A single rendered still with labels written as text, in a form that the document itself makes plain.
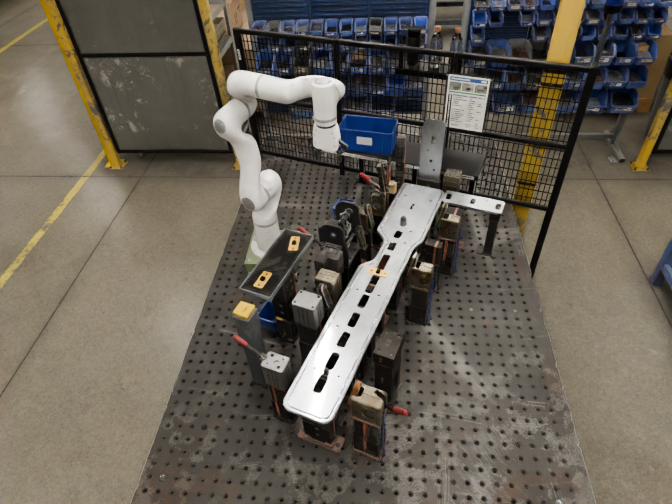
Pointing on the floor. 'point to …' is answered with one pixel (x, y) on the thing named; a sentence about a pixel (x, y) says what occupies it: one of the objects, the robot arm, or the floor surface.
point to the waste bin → (660, 93)
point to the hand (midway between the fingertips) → (328, 158)
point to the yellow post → (568, 27)
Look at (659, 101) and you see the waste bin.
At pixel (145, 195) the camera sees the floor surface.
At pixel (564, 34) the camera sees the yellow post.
